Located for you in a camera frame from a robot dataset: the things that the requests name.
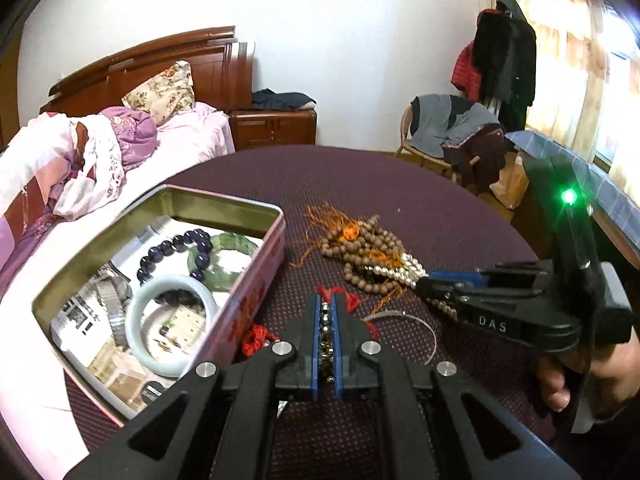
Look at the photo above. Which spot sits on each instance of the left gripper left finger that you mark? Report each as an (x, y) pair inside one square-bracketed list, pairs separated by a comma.
[(215, 422)]

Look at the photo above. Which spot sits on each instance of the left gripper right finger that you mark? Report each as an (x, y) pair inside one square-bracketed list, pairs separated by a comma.
[(435, 422)]

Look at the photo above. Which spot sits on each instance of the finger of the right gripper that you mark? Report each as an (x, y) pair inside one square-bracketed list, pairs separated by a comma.
[(521, 275), (450, 295)]

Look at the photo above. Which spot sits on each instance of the thin silver bangle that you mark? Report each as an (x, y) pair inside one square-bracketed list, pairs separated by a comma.
[(411, 335)]

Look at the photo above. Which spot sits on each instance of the pale jade bangle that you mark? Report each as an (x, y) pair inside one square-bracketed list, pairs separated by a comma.
[(179, 332)]

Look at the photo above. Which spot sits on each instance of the red knot cord ornament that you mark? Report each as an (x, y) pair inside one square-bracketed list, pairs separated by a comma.
[(352, 302)]

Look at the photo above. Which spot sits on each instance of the pink metal tin box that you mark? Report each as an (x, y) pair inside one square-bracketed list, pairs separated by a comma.
[(257, 227)]

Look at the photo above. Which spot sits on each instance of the silver metal watch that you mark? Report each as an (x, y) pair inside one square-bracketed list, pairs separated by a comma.
[(114, 294)]

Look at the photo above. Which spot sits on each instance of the person right hand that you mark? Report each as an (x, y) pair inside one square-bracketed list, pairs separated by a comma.
[(614, 369)]

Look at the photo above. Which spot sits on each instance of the blue tiled desk top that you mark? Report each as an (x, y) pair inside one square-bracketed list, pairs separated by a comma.
[(601, 189)]

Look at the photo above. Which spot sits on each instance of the paper leaflets in tin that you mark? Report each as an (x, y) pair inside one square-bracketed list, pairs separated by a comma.
[(90, 328)]

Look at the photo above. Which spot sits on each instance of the dark maroon clothes on chair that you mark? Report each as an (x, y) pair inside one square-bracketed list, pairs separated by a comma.
[(479, 158)]

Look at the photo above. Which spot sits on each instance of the rattan chair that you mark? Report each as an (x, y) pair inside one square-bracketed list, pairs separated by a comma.
[(444, 168)]

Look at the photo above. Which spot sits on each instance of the patterned curtain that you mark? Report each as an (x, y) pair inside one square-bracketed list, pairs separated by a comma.
[(578, 101)]

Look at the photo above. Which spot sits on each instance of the grey clothes on chair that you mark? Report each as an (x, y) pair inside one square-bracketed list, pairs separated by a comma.
[(442, 120)]

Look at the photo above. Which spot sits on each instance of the pink bed mattress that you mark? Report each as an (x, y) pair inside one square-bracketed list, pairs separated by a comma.
[(35, 410)]

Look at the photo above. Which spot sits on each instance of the red jacket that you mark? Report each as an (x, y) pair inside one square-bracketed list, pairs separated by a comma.
[(465, 76)]

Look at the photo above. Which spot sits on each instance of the dark hanging coats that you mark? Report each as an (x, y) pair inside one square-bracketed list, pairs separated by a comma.
[(505, 54)]

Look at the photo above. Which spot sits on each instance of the wooden nightstand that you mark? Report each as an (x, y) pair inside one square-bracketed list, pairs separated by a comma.
[(261, 128)]

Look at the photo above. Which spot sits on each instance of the dark clothes on nightstand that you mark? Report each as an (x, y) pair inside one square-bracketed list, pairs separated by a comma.
[(266, 99)]

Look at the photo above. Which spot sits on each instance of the purple garment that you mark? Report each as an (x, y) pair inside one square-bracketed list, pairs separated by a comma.
[(135, 132)]

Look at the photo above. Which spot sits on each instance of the patchwork pink quilt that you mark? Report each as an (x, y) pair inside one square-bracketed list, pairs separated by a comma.
[(57, 166)]

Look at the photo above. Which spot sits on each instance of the floral pillow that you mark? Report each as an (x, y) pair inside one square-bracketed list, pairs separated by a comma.
[(165, 95)]

